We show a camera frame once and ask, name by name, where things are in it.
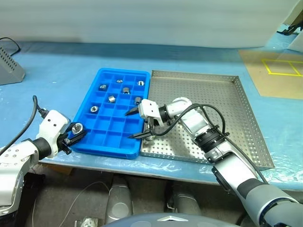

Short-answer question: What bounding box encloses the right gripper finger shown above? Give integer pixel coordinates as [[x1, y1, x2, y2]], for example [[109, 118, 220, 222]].
[[127, 131, 151, 140], [125, 106, 140, 116]]

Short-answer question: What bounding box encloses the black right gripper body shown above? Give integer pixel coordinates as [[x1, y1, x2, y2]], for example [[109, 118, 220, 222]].
[[143, 115, 158, 141]]

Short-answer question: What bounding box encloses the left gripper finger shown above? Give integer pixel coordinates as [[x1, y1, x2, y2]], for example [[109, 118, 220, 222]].
[[67, 131, 88, 145], [65, 122, 84, 133]]

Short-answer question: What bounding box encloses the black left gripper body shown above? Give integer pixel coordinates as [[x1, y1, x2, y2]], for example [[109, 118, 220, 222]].
[[56, 132, 73, 156]]

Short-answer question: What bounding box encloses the metal nut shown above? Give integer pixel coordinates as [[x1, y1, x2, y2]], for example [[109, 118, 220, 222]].
[[72, 122, 84, 135]]

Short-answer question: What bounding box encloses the blue compartment plastic tray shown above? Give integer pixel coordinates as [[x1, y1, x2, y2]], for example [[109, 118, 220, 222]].
[[70, 68, 152, 160]]

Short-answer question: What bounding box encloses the perforated steel tray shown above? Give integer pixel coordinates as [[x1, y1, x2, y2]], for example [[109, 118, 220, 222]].
[[141, 70, 275, 171]]

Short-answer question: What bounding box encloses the grey rounded robot leg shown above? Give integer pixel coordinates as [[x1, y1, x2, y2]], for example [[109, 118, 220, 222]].
[[105, 176, 134, 224], [165, 183, 202, 216]]

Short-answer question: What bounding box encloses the small white floor object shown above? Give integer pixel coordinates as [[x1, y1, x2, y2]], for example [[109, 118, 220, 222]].
[[75, 217, 99, 227]]

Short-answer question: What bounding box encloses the grey perforated metal box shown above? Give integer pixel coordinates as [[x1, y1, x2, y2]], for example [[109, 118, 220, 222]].
[[0, 44, 26, 86]]

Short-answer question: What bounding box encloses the blue-grey robot torso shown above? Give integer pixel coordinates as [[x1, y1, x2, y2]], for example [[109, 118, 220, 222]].
[[101, 212, 258, 227]]

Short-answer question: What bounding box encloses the brown cardboard sheet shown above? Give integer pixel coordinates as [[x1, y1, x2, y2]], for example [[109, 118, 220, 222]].
[[238, 49, 303, 97]]

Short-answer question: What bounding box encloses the black clamp tool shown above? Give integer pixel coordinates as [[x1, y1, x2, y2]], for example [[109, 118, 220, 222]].
[[283, 22, 303, 36]]

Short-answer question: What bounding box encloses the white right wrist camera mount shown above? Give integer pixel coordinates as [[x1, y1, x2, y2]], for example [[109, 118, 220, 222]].
[[138, 99, 164, 127]]

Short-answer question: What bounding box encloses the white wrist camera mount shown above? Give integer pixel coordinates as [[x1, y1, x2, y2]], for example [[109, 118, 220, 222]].
[[138, 99, 164, 127], [35, 110, 71, 158]]

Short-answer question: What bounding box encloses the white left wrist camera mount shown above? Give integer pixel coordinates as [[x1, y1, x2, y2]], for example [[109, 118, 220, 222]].
[[35, 110, 71, 158]]

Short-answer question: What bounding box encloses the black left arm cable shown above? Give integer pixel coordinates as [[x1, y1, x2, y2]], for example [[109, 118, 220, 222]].
[[0, 95, 49, 154]]

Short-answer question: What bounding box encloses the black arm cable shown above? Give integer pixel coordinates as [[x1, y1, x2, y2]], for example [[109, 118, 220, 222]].
[[0, 95, 49, 154], [151, 104, 269, 184]]

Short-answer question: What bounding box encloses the thin white cable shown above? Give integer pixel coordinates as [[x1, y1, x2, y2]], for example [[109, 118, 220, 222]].
[[32, 181, 111, 227]]

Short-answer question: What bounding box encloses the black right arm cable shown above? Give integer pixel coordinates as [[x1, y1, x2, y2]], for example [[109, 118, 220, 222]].
[[151, 104, 269, 184]]

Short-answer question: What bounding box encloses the thin black power cable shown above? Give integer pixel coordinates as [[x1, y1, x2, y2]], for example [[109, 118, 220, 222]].
[[0, 37, 21, 56]]

